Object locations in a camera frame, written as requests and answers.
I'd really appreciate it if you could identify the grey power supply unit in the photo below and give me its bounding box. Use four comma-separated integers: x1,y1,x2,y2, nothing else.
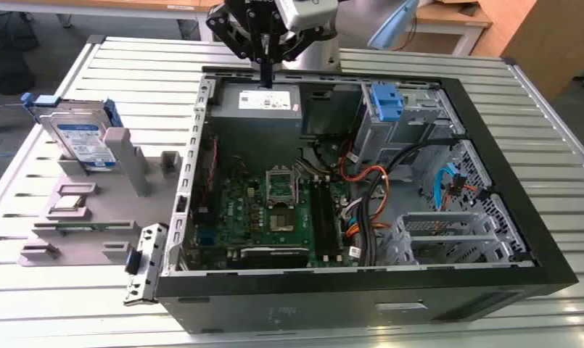
206,82,305,167

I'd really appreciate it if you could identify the black graphics card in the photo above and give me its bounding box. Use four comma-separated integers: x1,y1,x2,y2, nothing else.
226,246,310,270

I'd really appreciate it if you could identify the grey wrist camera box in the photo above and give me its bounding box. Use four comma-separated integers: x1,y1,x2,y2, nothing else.
274,0,342,33

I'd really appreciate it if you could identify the black PC case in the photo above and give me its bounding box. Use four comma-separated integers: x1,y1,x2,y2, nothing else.
154,65,579,334

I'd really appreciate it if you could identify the black power connector wire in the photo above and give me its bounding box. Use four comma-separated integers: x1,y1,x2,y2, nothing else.
444,173,481,211

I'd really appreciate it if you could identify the green motherboard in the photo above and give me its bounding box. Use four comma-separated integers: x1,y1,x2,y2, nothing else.
189,173,361,269

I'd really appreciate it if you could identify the CPU socket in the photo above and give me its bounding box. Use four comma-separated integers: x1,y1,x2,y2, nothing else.
266,210,298,233

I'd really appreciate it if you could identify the white-framed desk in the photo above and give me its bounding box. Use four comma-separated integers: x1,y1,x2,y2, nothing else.
10,0,216,41

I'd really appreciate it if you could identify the blue data wire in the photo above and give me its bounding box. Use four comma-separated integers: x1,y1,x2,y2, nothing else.
436,161,460,211

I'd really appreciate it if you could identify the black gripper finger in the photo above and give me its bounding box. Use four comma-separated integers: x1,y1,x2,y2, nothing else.
266,28,336,89
205,7,268,89

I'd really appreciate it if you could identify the yellow black wire bundle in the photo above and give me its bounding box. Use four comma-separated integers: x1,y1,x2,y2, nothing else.
294,155,344,178

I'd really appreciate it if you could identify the silver expansion slot retainer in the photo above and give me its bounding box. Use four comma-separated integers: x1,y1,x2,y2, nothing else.
122,223,170,307

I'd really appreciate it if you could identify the wooden desk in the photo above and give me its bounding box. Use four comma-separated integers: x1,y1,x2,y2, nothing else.
383,0,495,55

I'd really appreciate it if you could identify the blue drive cage latch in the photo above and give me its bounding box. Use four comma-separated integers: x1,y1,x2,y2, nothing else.
368,83,404,123

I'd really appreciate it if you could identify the hard disk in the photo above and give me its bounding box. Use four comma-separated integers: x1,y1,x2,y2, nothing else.
19,92,126,171

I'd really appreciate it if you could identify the green RAM stick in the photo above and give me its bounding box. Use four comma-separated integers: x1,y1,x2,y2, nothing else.
54,223,111,233

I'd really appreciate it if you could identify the wire locking lever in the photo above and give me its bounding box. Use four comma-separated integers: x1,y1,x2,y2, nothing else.
294,165,304,210

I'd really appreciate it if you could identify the orange wire bundle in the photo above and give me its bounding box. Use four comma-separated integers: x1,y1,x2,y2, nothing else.
340,144,393,233

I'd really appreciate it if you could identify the black RAM slot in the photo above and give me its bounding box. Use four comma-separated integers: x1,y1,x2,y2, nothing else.
309,175,329,262

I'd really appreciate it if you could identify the metal socket cover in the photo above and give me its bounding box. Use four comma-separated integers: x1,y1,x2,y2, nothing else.
264,165,301,207

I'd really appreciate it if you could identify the thin red wire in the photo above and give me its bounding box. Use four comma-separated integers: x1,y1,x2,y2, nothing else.
197,137,221,213

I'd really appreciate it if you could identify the silver disk bay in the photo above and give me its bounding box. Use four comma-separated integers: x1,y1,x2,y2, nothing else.
383,212,535,268

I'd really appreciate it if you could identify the black mesh basket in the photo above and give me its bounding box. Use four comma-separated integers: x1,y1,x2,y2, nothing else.
0,10,41,55

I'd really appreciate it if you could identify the black round bin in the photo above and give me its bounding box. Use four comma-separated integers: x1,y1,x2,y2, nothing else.
0,54,37,96

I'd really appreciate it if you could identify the silver optical drive cage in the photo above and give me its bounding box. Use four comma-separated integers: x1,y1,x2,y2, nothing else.
354,82,463,164

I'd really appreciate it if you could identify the black cable bundle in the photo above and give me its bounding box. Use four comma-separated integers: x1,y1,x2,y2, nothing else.
358,133,467,268

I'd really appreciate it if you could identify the blue floor cable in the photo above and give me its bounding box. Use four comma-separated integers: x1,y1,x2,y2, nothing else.
0,103,46,160

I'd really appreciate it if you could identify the silver CPU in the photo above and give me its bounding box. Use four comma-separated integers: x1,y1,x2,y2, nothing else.
51,195,87,212

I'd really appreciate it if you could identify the grey parts rack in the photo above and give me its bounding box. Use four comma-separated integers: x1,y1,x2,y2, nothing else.
18,126,185,268

